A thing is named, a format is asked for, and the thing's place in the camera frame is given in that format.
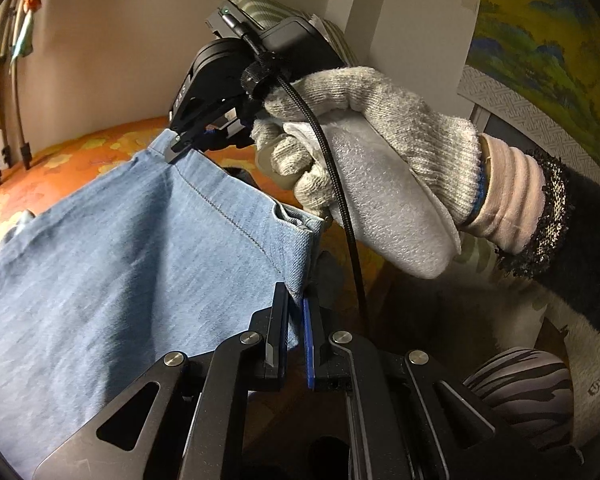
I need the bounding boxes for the light blue denim pants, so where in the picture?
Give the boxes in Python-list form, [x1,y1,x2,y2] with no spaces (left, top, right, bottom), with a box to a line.
[0,129,326,480]

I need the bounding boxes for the green striped white blanket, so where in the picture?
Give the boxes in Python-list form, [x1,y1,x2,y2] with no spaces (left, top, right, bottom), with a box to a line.
[227,0,353,68]

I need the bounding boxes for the person's right forearm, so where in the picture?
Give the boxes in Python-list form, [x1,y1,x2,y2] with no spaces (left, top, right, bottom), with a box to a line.
[457,132,600,348]

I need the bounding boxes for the orange and teal cloth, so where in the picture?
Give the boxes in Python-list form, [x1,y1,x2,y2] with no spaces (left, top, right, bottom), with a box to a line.
[9,0,47,63]

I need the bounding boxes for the person's striped legging leg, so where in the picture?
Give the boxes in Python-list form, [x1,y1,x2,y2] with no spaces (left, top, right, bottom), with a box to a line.
[462,347,575,455]

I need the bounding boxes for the person's right hand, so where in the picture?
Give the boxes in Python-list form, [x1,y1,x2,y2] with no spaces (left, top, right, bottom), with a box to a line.
[252,66,483,228]

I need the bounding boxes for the black braided cable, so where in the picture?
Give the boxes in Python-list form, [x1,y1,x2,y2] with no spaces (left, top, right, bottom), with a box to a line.
[220,7,368,333]

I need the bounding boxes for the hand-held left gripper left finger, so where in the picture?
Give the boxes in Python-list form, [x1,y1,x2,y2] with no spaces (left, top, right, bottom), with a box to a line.
[32,282,291,480]

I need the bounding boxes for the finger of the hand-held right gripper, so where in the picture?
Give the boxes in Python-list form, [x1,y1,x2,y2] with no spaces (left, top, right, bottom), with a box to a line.
[166,119,220,165]

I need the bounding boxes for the framed landscape painting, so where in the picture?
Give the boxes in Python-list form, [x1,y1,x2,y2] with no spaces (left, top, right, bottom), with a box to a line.
[457,0,600,192]

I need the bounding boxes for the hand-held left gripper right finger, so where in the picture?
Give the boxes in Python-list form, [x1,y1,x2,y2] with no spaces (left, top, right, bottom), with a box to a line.
[302,295,501,480]

